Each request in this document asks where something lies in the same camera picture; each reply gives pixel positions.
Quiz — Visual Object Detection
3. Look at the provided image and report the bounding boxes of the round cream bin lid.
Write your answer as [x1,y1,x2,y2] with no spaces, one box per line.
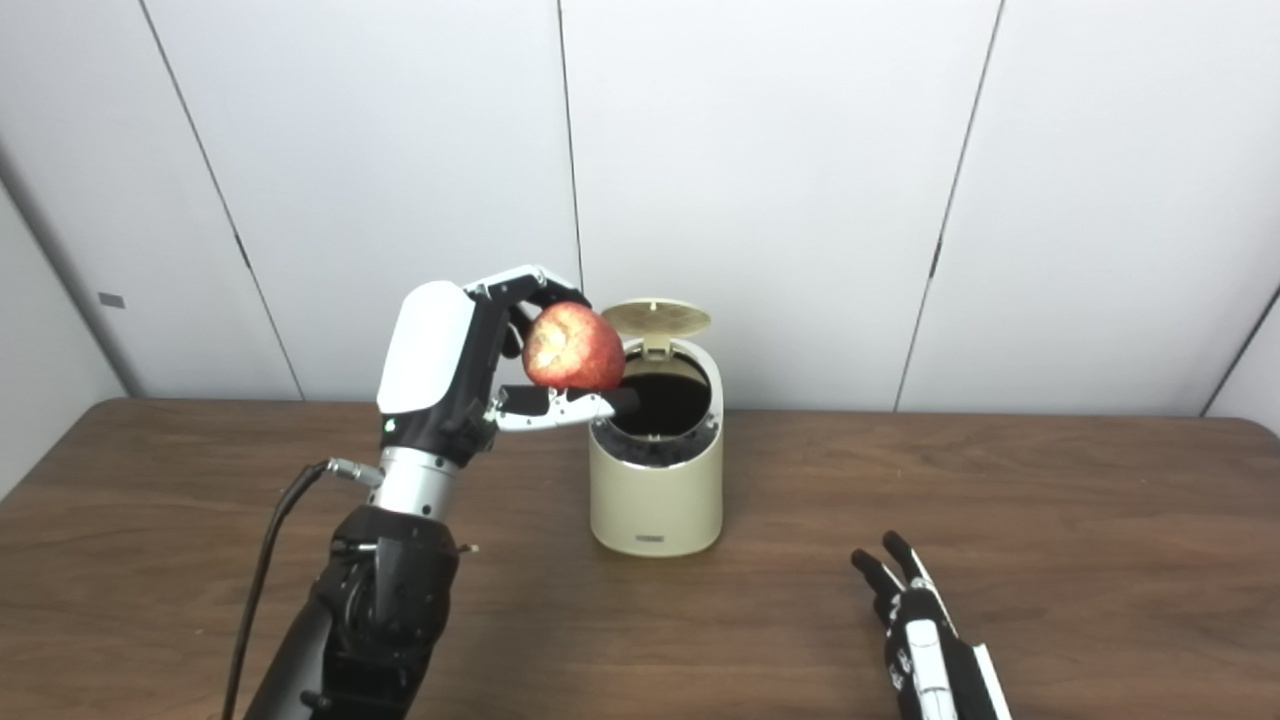
[600,298,712,361]

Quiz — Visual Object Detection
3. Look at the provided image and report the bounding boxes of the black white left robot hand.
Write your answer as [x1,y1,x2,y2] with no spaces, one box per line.
[376,264,641,466]

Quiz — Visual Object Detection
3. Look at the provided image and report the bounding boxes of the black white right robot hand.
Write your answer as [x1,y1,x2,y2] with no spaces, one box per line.
[851,530,1013,720]

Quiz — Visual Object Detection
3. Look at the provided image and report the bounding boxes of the red apple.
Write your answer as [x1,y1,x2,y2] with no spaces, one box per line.
[522,302,626,391]

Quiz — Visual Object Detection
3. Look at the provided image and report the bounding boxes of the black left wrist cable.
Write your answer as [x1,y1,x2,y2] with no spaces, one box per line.
[220,457,386,720]

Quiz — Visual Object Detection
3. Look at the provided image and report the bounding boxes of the cream-colored bin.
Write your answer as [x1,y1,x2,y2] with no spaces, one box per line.
[588,298,724,558]

